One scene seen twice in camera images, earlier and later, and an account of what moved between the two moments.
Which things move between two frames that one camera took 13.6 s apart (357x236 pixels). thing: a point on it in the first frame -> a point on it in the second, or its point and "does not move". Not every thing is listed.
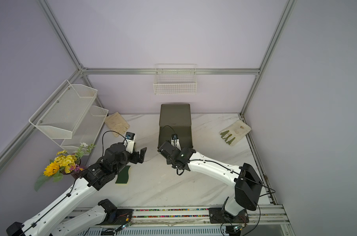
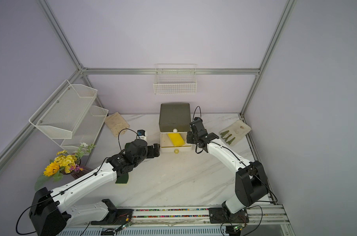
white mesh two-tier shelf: (68, 117) does not move
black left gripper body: (133, 158) -> (150, 153)
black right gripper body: (170, 161) -> (192, 138)
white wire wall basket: (175, 79) does not move
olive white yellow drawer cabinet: (175, 119) does not move
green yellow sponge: (123, 175) does not move
